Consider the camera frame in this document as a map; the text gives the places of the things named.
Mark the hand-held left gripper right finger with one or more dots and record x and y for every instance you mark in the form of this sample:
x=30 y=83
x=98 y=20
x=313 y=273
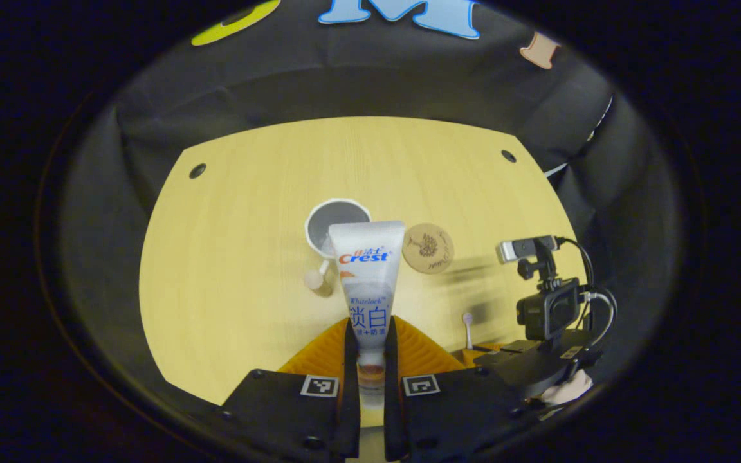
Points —
x=391 y=386

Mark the white toothbrush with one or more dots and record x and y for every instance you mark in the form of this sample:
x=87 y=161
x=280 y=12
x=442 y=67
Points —
x=467 y=318

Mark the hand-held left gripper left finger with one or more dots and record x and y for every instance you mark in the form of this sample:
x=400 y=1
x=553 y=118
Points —
x=351 y=360

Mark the white toothpaste tube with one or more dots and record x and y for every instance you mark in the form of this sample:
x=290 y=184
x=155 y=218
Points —
x=367 y=283

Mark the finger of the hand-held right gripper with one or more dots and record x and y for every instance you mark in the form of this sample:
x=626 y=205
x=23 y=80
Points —
x=467 y=358

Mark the black backdrop cloth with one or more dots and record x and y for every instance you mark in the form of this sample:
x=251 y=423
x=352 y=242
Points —
x=345 y=90

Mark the round wooden coaster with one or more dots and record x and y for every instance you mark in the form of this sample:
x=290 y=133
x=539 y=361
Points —
x=428 y=248

